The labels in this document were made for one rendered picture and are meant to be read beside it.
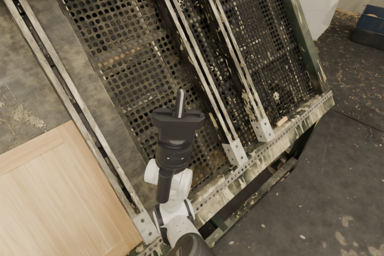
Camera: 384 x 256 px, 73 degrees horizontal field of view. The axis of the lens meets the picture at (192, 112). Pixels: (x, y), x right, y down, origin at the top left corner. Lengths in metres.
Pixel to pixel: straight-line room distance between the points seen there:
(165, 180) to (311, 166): 2.11
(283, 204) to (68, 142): 1.78
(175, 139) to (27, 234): 0.67
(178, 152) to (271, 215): 1.73
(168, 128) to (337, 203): 2.08
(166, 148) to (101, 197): 0.52
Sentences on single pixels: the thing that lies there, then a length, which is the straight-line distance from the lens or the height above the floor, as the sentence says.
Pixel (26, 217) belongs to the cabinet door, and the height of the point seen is 1.16.
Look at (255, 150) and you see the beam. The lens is 1.42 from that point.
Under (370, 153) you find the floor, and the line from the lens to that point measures 3.01.
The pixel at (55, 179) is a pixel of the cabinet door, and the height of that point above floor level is 1.20.
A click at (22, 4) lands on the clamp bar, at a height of 1.67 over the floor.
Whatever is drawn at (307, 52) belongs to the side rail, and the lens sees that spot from 1.82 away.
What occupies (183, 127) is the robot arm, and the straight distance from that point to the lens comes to 0.59.
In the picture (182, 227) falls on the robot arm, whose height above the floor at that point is 1.24.
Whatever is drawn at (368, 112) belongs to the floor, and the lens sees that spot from 3.44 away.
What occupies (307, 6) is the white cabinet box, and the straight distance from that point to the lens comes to 4.32.
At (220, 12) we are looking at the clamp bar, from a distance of 1.34.
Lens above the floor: 2.01
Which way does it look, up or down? 45 degrees down
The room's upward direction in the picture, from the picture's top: straight up
